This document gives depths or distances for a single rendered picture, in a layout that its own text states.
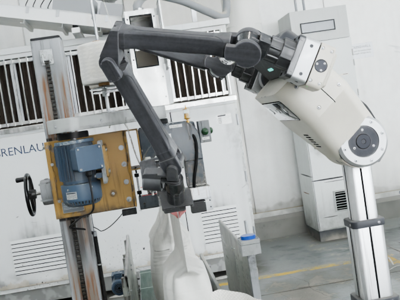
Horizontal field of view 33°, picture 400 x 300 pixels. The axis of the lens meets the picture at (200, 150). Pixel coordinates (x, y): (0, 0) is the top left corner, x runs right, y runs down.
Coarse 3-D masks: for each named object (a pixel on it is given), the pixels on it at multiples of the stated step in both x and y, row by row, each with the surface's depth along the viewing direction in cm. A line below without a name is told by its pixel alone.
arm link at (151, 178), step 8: (152, 168) 211; (160, 168) 211; (168, 168) 203; (176, 168) 204; (144, 176) 209; (152, 176) 209; (160, 176) 208; (168, 176) 205; (176, 176) 204; (144, 184) 210; (152, 184) 209; (160, 184) 209
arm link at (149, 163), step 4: (144, 160) 242; (148, 160) 241; (152, 160) 241; (140, 164) 240; (144, 164) 241; (148, 164) 241; (152, 164) 241; (140, 168) 240; (144, 168) 240; (140, 172) 240
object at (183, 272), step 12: (180, 228) 222; (180, 240) 232; (180, 252) 241; (168, 264) 250; (180, 264) 236; (192, 264) 239; (168, 276) 238; (180, 276) 231; (192, 276) 233; (204, 276) 234; (168, 288) 237; (180, 288) 231; (192, 288) 232; (204, 288) 232
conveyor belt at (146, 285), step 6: (144, 270) 453; (150, 270) 451; (144, 276) 436; (150, 276) 433; (144, 282) 420; (150, 282) 417; (144, 288) 404; (150, 288) 402; (144, 294) 390; (150, 294) 388
